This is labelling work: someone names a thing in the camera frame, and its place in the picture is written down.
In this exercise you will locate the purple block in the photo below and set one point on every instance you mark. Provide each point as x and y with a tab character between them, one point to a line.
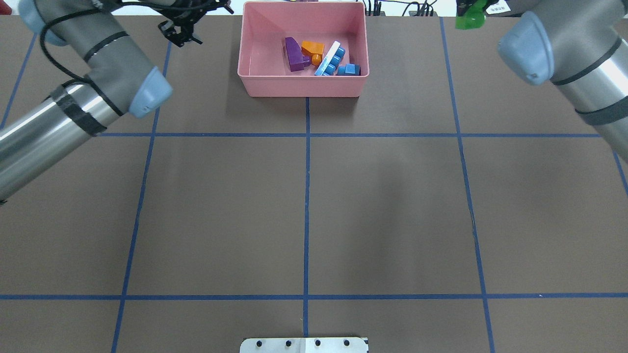
297	61

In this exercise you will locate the pink plastic box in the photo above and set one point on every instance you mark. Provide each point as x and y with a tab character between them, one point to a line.
262	62

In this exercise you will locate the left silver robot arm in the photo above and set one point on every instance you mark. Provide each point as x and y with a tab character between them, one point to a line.
109	76

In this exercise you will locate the small blue block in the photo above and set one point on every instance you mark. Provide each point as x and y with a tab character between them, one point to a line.
350	69

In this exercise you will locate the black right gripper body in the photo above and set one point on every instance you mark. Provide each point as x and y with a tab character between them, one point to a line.
462	7

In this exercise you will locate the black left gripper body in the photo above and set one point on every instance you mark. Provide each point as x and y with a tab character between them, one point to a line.
182	25

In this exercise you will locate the white camera post with base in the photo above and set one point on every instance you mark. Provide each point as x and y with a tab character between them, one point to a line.
305	345

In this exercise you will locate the orange block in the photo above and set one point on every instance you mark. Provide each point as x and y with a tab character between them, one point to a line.
314	51

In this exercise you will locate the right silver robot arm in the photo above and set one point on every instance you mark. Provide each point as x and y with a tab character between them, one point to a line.
573	44

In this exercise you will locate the green block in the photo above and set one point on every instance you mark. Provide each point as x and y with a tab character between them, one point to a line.
472	19

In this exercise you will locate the long blue block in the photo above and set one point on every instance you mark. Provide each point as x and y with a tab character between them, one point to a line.
330	62

